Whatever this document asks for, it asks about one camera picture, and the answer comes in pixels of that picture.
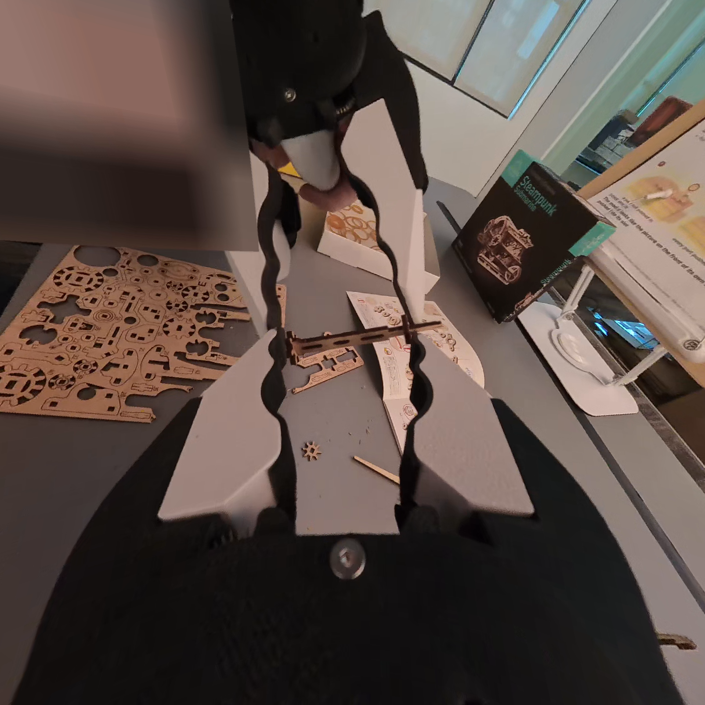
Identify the slotted wooden bar with gear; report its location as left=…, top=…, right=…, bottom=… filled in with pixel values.
left=286, top=319, right=444, bottom=364

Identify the small white cardboard box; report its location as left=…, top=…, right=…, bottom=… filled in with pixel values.
left=317, top=199, right=441, bottom=279

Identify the small wooden cutout frame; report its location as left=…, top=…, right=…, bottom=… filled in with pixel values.
left=289, top=352, right=364, bottom=394

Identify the window with blinds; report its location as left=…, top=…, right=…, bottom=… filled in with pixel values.
left=402, top=0, right=651, bottom=119

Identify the thin wooden stick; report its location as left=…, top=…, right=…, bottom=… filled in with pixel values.
left=352, top=455, right=401, bottom=485

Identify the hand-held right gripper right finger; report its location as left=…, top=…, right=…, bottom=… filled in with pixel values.
left=394, top=341, right=535, bottom=538

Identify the person's left hand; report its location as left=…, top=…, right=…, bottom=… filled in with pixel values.
left=300, top=175, right=360, bottom=211

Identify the printed instruction booklet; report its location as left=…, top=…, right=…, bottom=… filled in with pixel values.
left=346, top=291, right=485, bottom=455

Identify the laser-cut wooden parts sheet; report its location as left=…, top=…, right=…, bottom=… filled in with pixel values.
left=0, top=245, right=287, bottom=424

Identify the black model kit box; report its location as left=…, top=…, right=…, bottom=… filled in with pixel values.
left=452, top=149, right=617, bottom=325

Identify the pile of tan rubber bands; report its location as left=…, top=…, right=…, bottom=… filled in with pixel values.
left=325, top=203, right=381, bottom=249

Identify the white desk stand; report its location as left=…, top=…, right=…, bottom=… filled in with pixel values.
left=518, top=256, right=705, bottom=416

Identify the printed instruction board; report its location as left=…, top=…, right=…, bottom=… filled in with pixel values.
left=575, top=99, right=705, bottom=361

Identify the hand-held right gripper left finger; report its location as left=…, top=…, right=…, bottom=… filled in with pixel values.
left=158, top=329, right=298, bottom=538

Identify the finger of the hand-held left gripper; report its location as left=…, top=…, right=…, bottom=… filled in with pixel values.
left=226, top=146, right=301, bottom=338
left=330, top=98, right=442, bottom=345

